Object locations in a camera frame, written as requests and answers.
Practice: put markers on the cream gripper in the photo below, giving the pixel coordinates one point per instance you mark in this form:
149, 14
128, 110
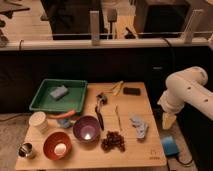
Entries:
168, 120

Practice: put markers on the dark purple grape bunch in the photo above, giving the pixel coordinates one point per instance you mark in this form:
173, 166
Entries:
112, 140

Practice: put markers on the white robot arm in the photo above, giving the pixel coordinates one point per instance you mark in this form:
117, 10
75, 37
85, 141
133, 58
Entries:
185, 86

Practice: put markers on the blue box on floor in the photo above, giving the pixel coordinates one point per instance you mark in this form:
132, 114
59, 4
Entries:
169, 146

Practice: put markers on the blue crumpled cloth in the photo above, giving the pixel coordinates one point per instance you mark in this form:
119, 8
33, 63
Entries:
140, 125

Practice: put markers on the black rectangular block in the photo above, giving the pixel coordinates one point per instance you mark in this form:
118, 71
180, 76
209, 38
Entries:
131, 91

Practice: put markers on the thin wooden stick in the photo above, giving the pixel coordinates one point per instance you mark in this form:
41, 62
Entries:
118, 117

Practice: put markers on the yellow green utensil pieces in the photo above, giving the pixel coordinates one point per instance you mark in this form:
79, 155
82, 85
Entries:
116, 88

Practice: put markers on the purple bowl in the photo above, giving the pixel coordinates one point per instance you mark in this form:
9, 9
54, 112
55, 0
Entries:
86, 129

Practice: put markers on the orange carrot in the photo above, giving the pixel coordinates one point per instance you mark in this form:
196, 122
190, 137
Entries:
62, 116

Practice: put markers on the small blue toy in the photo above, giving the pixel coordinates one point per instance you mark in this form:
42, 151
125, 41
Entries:
64, 123

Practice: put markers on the grey blue sponge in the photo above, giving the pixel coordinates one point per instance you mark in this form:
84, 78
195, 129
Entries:
59, 92

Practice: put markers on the orange red bowl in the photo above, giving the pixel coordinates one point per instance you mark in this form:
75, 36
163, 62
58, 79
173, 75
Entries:
57, 146

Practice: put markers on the green plastic tray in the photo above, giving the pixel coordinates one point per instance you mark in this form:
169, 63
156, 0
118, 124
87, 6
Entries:
73, 100

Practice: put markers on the white paper cup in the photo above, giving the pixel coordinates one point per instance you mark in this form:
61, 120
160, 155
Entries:
39, 121

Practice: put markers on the small metal cup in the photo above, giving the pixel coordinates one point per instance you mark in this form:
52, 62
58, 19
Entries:
26, 150

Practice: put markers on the black handled peeler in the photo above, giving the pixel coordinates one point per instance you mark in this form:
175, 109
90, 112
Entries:
101, 100

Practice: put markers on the right grey post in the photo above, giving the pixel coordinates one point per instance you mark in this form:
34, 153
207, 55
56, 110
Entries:
193, 22

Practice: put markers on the grey post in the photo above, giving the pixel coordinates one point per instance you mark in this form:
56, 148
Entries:
94, 28
193, 22

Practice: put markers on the white horizontal rail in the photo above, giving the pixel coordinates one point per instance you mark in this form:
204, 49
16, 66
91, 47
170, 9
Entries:
102, 44

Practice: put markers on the left grey post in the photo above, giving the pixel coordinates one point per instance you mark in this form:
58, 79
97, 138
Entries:
94, 28

